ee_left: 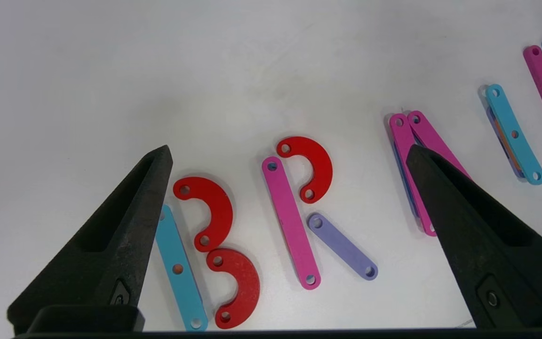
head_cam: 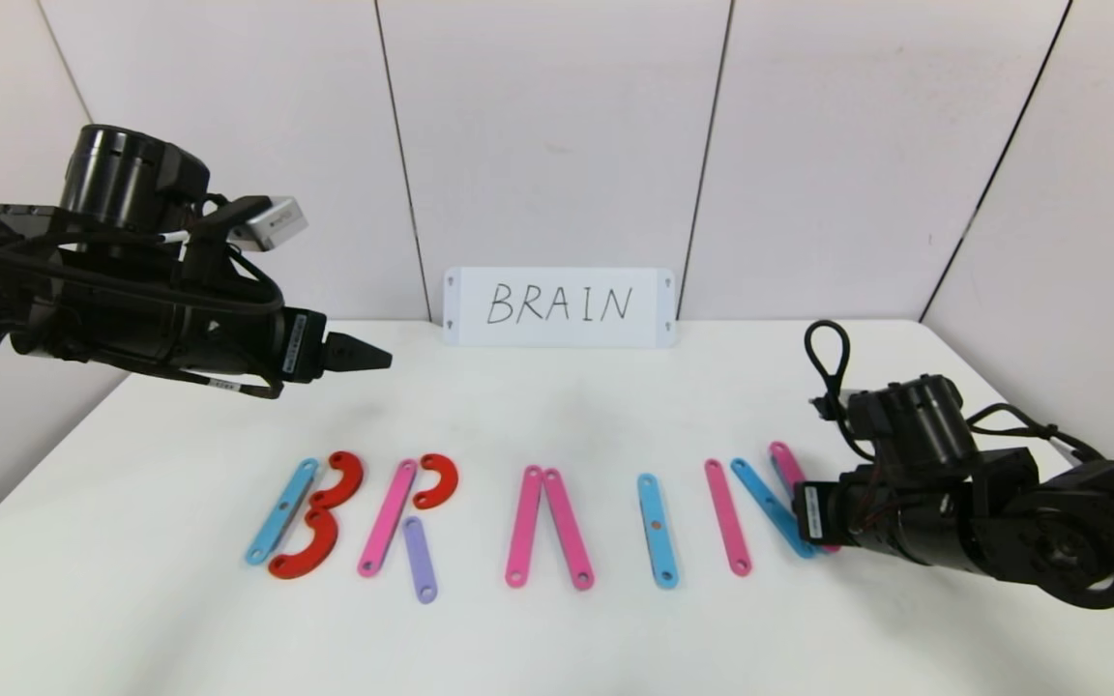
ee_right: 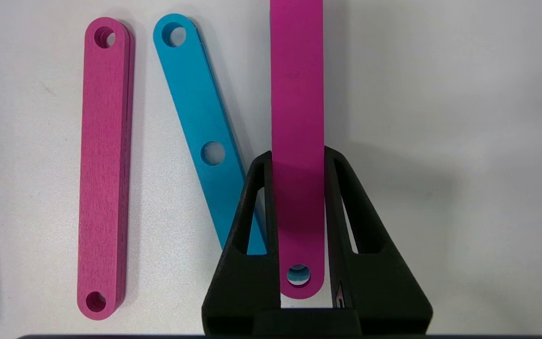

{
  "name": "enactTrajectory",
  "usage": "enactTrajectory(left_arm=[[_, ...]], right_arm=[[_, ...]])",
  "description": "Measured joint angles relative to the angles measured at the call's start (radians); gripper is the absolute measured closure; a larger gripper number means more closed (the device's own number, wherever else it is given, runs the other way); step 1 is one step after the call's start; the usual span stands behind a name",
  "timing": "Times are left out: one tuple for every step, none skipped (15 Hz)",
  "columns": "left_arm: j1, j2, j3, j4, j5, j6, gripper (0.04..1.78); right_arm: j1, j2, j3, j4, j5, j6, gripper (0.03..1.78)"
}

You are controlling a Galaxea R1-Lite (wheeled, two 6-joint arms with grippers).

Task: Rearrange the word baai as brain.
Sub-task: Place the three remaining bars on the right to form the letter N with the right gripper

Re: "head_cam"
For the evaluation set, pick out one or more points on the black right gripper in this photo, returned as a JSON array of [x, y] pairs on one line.
[[811, 515]]

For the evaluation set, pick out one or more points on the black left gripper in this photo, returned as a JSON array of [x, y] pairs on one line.
[[298, 345]]

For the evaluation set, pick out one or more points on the light blue bar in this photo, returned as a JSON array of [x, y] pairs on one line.
[[765, 501], [272, 530], [661, 556]]

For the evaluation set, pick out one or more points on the pink bar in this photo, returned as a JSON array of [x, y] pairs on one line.
[[524, 527], [386, 522], [568, 530], [728, 522], [787, 466]]

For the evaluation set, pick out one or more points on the small red curved piece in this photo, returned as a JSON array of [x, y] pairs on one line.
[[446, 478], [352, 478]]

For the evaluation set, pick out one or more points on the short purple bar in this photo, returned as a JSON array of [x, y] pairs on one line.
[[419, 561]]

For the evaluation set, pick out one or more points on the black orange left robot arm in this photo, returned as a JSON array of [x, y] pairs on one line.
[[83, 295]]

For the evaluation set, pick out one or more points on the white BRAIN word card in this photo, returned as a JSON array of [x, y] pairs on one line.
[[465, 329]]

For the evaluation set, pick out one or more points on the large red curved piece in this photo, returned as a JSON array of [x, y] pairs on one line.
[[320, 551]]

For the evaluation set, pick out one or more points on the black right camera bracket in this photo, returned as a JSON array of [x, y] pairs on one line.
[[862, 411]]

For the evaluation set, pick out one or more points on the black camera bracket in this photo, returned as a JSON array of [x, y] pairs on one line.
[[219, 242], [862, 411]]

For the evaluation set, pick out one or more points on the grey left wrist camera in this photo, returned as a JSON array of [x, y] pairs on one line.
[[277, 222]]

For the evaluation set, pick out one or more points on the black left camera bracket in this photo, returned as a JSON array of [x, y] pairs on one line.
[[219, 242]]

